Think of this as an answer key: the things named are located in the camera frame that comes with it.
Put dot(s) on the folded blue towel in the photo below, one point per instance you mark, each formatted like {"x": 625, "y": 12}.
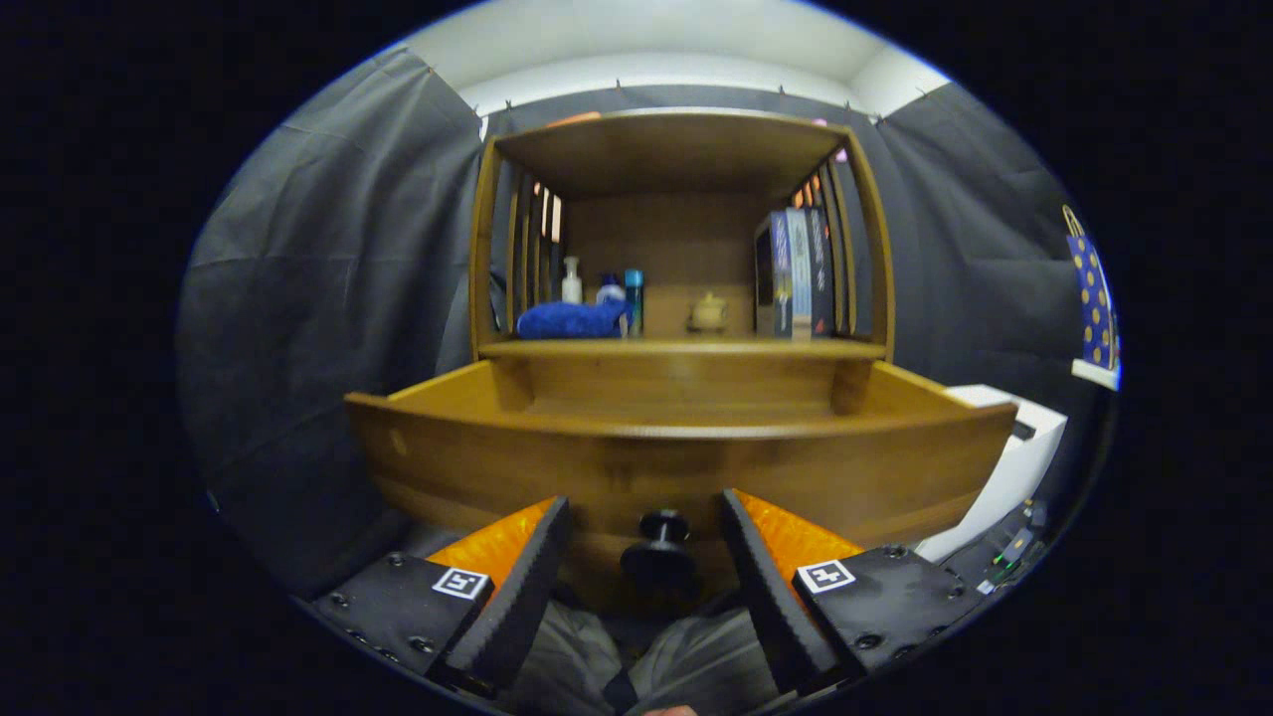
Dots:
{"x": 567, "y": 320}

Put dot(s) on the teal blue bottle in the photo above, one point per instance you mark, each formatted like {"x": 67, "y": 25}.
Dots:
{"x": 634, "y": 298}

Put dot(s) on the wooden cabinet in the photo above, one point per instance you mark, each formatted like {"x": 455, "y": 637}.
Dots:
{"x": 676, "y": 239}

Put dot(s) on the book with pale spine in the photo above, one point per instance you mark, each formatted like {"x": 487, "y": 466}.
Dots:
{"x": 801, "y": 273}

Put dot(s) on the person's right leg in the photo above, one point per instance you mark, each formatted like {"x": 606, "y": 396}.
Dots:
{"x": 706, "y": 666}

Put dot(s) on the white shelf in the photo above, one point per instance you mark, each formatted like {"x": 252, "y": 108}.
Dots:
{"x": 1094, "y": 374}

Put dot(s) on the blue gold-dotted gift bag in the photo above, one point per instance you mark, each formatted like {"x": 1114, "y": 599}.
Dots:
{"x": 1094, "y": 298}

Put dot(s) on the white pump bottle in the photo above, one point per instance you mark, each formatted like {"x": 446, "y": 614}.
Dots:
{"x": 572, "y": 286}

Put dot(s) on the beige lidded tea cup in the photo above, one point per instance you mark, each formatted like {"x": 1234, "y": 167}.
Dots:
{"x": 708, "y": 313}

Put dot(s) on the wooden countertop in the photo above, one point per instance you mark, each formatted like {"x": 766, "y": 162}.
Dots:
{"x": 696, "y": 348}

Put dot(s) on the person's left leg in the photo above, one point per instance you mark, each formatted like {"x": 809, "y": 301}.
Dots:
{"x": 567, "y": 661}

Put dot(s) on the white bottle with blue cap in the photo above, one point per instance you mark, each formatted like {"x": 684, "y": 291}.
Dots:
{"x": 611, "y": 293}

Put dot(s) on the book with blue spine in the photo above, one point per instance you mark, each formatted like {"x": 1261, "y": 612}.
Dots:
{"x": 774, "y": 273}

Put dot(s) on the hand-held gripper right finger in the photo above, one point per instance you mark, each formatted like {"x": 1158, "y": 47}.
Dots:
{"x": 776, "y": 597}

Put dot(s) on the book with black spine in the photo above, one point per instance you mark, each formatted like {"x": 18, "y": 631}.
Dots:
{"x": 821, "y": 268}

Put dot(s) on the wooden drawer with black knob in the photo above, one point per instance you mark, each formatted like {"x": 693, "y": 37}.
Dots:
{"x": 597, "y": 467}

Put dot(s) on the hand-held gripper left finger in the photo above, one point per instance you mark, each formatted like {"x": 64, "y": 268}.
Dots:
{"x": 522, "y": 597}

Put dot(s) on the person's leg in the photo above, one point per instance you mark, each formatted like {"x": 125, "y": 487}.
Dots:
{"x": 567, "y": 661}
{"x": 706, "y": 666}

